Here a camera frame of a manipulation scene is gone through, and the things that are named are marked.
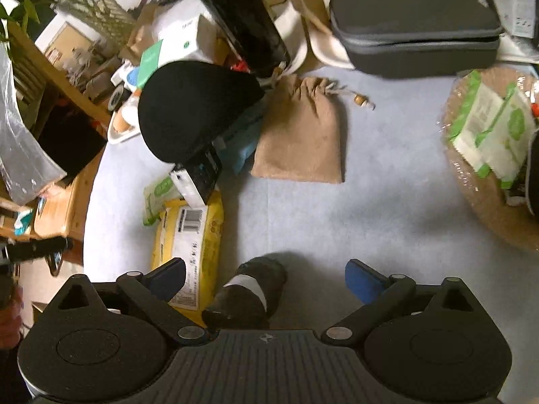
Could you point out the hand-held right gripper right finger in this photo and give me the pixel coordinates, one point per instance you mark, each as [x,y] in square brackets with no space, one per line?
[362,282]

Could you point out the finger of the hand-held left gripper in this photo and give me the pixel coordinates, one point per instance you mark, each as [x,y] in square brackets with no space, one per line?
[36,249]

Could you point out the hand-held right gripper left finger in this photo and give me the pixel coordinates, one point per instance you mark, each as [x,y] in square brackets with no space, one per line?
[168,280]

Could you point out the dark bottle with white label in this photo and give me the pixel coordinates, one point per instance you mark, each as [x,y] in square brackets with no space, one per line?
[269,277]

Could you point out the black neck pillow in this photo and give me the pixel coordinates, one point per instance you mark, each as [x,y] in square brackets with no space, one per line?
[189,109]

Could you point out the person's left hand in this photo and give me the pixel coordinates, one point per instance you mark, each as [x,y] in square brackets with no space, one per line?
[8,324]

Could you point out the wooden side table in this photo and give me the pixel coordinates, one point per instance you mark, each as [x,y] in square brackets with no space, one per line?
[63,202]

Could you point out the yellow packet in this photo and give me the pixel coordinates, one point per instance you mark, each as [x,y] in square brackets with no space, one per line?
[202,235]

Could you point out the green wet wipes packet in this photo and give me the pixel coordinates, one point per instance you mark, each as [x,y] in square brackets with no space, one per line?
[156,197]

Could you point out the silver plastic cover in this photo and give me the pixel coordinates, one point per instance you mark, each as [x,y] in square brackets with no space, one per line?
[21,147]

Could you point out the black box with white label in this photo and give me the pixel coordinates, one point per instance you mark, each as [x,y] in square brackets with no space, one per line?
[202,172]

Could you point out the round cork board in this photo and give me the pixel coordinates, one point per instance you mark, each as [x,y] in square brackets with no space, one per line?
[476,202]

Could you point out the tan oval bun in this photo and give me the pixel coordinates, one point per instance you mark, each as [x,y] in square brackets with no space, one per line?
[123,120]

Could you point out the blue tissue packet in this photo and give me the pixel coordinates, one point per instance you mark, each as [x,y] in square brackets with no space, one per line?
[244,143]

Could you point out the wooden chair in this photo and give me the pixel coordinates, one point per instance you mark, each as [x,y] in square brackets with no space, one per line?
[63,84]

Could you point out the green white sachet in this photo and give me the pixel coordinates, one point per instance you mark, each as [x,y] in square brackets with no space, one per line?
[513,126]
[476,118]

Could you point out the black pouch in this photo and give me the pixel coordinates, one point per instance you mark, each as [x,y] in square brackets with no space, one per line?
[534,168]

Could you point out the small red object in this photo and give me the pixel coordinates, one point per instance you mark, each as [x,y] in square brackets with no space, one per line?
[238,65]

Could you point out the white oval dish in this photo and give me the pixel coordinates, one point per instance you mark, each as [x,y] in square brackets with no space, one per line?
[332,54]

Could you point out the crumpled brown paper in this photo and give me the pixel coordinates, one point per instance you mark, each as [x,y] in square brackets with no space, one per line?
[141,38]

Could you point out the bamboo plant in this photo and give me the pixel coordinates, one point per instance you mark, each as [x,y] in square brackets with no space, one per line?
[21,8]

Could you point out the white green tissue box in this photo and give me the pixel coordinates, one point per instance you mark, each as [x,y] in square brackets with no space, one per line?
[181,38]

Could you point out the grey zip case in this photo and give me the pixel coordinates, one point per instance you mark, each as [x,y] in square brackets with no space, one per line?
[417,33]

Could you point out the black thermos bottle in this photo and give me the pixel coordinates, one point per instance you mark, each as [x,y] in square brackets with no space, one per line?
[244,17]

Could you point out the white paper sheet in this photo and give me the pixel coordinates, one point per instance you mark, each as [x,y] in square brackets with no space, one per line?
[518,8]

